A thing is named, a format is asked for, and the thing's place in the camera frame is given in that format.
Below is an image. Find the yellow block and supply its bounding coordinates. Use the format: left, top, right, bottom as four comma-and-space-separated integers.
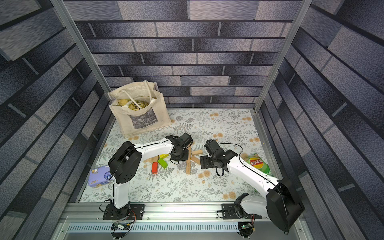
159, 154, 169, 159

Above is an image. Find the green block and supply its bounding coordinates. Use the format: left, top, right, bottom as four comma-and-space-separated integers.
158, 158, 168, 169

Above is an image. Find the red block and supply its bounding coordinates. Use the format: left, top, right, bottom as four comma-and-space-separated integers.
152, 162, 159, 174

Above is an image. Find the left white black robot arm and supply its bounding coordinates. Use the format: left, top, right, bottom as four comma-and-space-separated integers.
103, 133, 193, 220

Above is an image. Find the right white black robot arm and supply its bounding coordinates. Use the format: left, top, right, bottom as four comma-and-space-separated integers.
200, 141, 305, 233

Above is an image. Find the green chips bag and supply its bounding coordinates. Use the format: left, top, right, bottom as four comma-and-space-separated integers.
246, 154, 272, 176

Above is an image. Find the beige canvas tote bag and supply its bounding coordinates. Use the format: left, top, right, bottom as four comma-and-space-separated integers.
109, 81, 172, 138

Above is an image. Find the right circuit board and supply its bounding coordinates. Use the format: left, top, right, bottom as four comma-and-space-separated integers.
238, 222, 254, 231

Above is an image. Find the circuit board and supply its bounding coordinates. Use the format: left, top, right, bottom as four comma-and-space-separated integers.
111, 222, 131, 232
238, 222, 254, 231

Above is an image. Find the purple tissue pack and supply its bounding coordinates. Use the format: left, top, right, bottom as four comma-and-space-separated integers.
88, 165, 112, 188

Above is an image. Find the left circuit board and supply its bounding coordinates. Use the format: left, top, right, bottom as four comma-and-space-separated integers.
111, 222, 131, 232

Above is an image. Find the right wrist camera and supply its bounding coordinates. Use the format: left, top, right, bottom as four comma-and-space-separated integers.
204, 140, 221, 156

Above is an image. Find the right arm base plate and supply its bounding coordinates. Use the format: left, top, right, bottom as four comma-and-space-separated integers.
217, 204, 263, 220

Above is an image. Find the aluminium front rail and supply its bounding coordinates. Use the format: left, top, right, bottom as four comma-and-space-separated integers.
52, 202, 313, 240

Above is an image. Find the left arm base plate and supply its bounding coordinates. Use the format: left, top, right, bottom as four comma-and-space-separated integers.
103, 204, 146, 221

